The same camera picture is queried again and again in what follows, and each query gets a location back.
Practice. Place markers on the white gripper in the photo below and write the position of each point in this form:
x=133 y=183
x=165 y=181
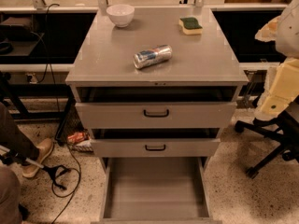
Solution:
x=289 y=34

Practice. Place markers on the person's knee brown trousers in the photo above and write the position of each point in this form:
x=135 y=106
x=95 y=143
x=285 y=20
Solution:
x=10 y=191

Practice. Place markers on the middle grey drawer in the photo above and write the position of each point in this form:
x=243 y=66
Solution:
x=128 y=148

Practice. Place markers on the bottom grey open drawer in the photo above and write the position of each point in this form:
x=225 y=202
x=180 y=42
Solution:
x=155 y=191

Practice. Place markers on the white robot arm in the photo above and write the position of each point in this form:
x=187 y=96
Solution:
x=284 y=31

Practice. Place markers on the tan shoe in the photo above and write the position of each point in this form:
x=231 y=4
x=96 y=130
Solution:
x=44 y=149

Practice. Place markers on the top grey drawer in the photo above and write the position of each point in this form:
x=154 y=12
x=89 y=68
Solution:
x=156 y=116

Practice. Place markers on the grey metal drawer cabinet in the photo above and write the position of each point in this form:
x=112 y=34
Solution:
x=155 y=97

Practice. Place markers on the yellow green sponge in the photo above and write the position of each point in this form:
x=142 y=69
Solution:
x=190 y=26

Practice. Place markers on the white ceramic bowl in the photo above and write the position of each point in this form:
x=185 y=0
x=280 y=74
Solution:
x=121 y=15

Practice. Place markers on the black grabber tool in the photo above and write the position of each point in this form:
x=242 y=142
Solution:
x=11 y=156

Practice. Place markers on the silver blue redbull can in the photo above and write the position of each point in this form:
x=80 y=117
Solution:
x=149 y=57

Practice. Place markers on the orange snack packet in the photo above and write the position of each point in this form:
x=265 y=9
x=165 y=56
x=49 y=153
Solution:
x=77 y=137

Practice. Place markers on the black office chair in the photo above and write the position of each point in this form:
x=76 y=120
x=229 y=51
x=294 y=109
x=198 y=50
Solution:
x=283 y=129

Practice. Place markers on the person's leg brown trousers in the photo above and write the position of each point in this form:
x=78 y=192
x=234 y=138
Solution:
x=12 y=138

